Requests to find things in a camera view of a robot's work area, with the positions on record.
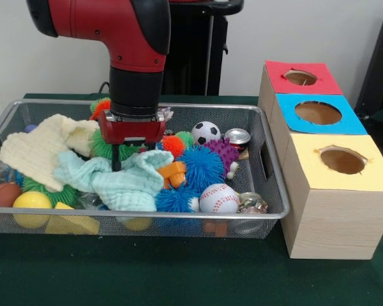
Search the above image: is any yellow ball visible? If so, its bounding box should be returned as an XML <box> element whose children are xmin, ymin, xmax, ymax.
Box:
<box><xmin>12</xmin><ymin>191</ymin><xmax>54</xmax><ymax>229</ymax></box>

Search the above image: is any shallow metal mesh bin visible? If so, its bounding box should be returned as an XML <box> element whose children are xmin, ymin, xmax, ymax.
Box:
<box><xmin>0</xmin><ymin>98</ymin><xmax>290</xmax><ymax>240</ymax></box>

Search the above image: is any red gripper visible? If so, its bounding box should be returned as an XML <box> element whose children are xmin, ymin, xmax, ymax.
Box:
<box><xmin>98</xmin><ymin>110</ymin><xmax>169</xmax><ymax>171</ymax></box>

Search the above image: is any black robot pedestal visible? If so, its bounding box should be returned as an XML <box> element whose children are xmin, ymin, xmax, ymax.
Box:
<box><xmin>165</xmin><ymin>0</ymin><xmax>245</xmax><ymax>96</ymax></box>

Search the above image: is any small soccer ball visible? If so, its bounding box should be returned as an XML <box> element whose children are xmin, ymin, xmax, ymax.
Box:
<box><xmin>191</xmin><ymin>120</ymin><xmax>221</xmax><ymax>146</ymax></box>

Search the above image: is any purple spiky toy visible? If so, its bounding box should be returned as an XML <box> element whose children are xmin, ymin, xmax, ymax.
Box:
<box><xmin>204</xmin><ymin>137</ymin><xmax>240</xmax><ymax>179</ymax></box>

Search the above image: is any blue fuzzy ball with eyes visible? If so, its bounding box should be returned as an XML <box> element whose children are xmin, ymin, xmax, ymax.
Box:
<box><xmin>176</xmin><ymin>145</ymin><xmax>226</xmax><ymax>186</ymax></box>

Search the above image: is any white baseball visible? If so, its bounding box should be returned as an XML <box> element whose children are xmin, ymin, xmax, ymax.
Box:
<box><xmin>199</xmin><ymin>184</ymin><xmax>239</xmax><ymax>214</ymax></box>

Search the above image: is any orange plastic toy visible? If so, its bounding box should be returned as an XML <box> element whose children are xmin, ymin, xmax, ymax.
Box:
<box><xmin>156</xmin><ymin>161</ymin><xmax>188</xmax><ymax>189</ymax></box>

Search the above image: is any wooden box with three holes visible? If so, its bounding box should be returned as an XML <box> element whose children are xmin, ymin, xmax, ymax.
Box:
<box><xmin>257</xmin><ymin>59</ymin><xmax>383</xmax><ymax>261</ymax></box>

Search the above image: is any mint green cloth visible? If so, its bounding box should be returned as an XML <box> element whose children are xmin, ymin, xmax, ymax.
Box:
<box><xmin>54</xmin><ymin>149</ymin><xmax>175</xmax><ymax>213</ymax></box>

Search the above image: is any cream cloth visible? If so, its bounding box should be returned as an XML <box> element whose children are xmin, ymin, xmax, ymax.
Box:
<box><xmin>0</xmin><ymin>113</ymin><xmax>100</xmax><ymax>192</ymax></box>

